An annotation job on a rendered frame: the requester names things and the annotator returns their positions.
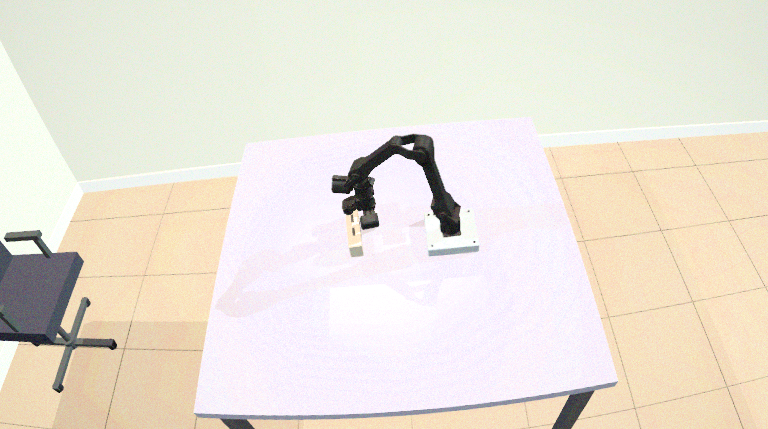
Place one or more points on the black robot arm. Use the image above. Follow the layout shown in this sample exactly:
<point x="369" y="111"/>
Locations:
<point x="443" y="206"/>

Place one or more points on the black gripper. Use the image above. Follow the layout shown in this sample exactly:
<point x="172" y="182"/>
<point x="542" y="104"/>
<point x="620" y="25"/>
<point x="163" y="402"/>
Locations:
<point x="370" y="218"/>

